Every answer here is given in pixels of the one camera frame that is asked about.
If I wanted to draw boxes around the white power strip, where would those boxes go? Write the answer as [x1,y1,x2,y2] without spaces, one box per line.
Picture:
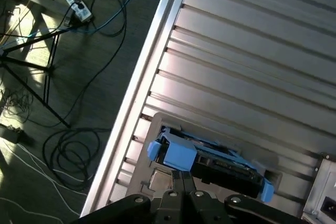
[59,0,95,23]

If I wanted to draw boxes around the black open PC case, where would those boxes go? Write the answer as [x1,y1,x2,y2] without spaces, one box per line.
[300,152,336,224]

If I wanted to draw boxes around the hard disk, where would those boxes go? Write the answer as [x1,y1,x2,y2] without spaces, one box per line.
[146,126,276,204]

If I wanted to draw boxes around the small black floor box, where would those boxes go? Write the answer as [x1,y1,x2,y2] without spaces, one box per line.
[0,123,35,146]

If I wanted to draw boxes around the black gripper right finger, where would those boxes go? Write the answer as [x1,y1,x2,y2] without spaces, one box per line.
[183,171,302,224]

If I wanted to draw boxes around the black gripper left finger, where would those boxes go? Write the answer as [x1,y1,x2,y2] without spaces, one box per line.
[70,170,184,224]

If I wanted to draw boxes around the black floor tripod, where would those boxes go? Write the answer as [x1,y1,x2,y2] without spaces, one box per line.
[0,22,91,129]

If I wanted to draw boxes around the black coiled floor cable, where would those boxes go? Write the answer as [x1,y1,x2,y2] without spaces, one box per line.
[43,128,112,192]

